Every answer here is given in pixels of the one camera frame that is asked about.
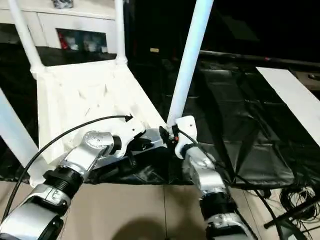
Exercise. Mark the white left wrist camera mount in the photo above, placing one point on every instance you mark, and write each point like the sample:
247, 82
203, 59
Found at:
132, 130

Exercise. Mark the small tan label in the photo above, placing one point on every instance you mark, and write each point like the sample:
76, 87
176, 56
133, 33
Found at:
155, 49

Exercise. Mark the white glass-door cabinet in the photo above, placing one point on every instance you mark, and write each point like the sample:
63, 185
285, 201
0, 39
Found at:
62, 22

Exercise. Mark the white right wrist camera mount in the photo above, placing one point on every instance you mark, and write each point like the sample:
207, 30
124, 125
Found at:
186, 127

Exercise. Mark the black remote control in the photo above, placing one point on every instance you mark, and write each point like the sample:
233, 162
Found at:
314, 77

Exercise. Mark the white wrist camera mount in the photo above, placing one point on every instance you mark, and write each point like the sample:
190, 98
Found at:
186, 127
132, 130

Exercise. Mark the black work mat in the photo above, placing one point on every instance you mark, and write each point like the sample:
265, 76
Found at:
237, 125

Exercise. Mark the grey glossy object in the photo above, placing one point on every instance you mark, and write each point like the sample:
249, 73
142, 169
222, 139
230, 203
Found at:
62, 3

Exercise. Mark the black metal rail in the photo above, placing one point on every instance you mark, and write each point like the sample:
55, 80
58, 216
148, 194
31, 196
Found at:
250, 56

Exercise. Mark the white flat board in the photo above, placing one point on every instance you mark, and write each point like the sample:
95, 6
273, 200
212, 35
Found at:
287, 87

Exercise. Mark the black floor stand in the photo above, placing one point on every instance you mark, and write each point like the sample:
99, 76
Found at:
295, 215

